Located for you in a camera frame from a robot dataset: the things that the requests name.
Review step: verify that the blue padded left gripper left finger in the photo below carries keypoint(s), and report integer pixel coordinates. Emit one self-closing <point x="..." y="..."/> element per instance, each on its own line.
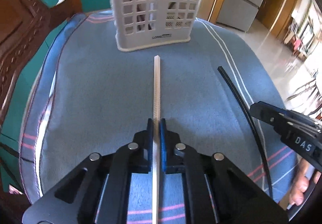
<point x="97" y="190"/>

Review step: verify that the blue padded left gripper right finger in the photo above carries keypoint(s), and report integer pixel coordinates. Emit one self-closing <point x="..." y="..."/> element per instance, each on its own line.
<point x="215" y="190"/>

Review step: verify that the teal kitchen cabinets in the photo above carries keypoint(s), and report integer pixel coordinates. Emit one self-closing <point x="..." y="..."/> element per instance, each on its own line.
<point x="17" y="146"/>

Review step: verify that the person's right hand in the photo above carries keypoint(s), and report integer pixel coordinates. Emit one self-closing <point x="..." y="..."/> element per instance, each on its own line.
<point x="300" y="184"/>

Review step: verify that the blue striped cloth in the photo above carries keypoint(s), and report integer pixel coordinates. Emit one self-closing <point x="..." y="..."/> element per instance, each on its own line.
<point x="90" y="97"/>

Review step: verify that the wooden door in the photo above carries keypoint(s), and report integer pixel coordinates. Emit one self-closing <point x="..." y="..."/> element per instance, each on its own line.
<point x="268" y="12"/>

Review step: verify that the carved wooden chair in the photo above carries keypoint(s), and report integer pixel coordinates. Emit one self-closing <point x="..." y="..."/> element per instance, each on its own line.
<point x="24" y="26"/>

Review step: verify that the white plastic utensil basket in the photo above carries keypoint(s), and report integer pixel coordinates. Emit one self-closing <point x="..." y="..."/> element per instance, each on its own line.
<point x="141" y="24"/>

